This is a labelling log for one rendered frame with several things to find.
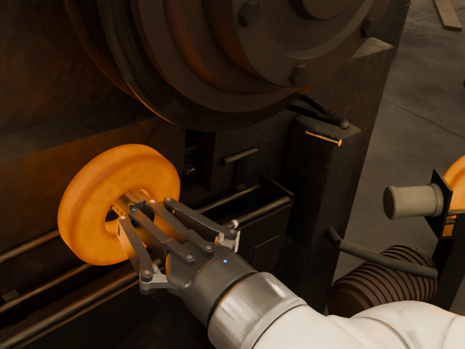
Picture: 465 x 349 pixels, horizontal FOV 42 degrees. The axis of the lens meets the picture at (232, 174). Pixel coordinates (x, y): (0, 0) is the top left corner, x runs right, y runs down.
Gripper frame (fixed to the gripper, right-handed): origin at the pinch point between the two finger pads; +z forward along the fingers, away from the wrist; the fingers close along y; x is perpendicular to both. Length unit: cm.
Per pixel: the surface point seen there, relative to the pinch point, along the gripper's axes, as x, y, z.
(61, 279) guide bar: -15.6, -5.3, 5.5
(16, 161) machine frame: 1.9, -8.3, 9.8
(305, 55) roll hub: 17.5, 18.7, -7.3
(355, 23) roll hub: 19.9, 26.8, -7.4
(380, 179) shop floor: -87, 156, 48
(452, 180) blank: -11, 58, -14
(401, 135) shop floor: -88, 195, 64
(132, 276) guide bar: -13.7, 1.6, -0.6
